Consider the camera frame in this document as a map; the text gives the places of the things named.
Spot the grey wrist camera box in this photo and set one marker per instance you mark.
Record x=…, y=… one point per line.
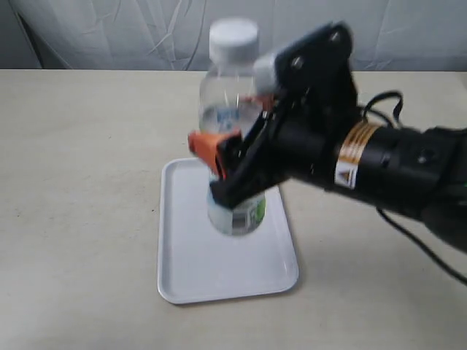
x=318, y=61

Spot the clear plastic drink bottle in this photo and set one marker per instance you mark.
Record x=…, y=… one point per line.
x=226, y=105

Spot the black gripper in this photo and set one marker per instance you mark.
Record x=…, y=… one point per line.
x=298, y=140

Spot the white rectangular plastic tray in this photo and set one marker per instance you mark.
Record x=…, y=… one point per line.
x=197, y=263

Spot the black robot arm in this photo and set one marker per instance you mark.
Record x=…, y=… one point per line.
x=418, y=175

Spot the white wrinkled backdrop cloth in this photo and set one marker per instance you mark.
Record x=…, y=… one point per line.
x=174, y=35

